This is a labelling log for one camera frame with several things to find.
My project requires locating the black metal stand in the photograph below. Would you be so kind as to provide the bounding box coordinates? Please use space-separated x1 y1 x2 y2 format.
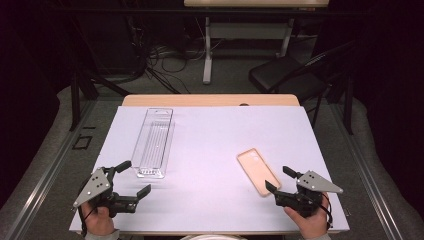
68 69 132 132

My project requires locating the person's right hand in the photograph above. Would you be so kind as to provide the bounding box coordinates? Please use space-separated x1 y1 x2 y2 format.
283 193 331 239

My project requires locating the metal floor rail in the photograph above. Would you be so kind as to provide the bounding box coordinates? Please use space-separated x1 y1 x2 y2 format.
331 101 404 240
4 99 98 240

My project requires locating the white round object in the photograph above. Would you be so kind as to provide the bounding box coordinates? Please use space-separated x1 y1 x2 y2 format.
179 234 248 240

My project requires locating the right hand-held gripper black cable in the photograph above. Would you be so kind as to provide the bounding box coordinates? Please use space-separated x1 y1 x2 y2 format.
319 193 335 230

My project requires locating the black folding chair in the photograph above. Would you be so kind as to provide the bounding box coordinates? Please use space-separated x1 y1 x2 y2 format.
248 39 356 136

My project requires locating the light wooden table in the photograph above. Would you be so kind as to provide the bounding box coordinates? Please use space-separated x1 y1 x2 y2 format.
77 93 346 237

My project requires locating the left hand-held gripper black cable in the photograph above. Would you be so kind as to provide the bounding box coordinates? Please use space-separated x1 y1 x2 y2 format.
78 205 89 238

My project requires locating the white-legged desk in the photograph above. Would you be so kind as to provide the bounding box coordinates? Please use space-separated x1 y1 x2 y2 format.
183 0 330 85

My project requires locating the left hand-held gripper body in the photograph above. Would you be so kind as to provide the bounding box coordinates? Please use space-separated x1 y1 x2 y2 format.
72 165 139 219

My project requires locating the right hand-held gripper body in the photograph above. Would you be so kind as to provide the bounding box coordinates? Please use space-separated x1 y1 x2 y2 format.
273 170 344 219

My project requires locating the bundle of floor cables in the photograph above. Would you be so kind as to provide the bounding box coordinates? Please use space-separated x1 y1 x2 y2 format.
131 16 208 95

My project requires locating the beige phone case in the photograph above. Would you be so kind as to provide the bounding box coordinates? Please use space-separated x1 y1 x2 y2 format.
236 147 283 198

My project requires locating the hand-held gripper black cable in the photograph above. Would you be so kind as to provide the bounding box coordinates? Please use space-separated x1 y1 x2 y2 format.
78 205 89 238
319 193 335 230

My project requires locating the black floor plate frame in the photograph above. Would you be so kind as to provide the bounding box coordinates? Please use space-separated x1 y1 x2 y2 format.
72 134 94 151

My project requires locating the clear plastic tray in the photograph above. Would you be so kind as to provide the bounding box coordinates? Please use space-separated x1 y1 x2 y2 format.
130 107 176 180

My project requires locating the person's left hand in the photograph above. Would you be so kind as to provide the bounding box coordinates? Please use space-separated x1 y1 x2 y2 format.
80 201 116 237

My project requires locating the white table mat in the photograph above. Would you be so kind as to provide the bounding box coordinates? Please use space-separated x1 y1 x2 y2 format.
69 105 350 233

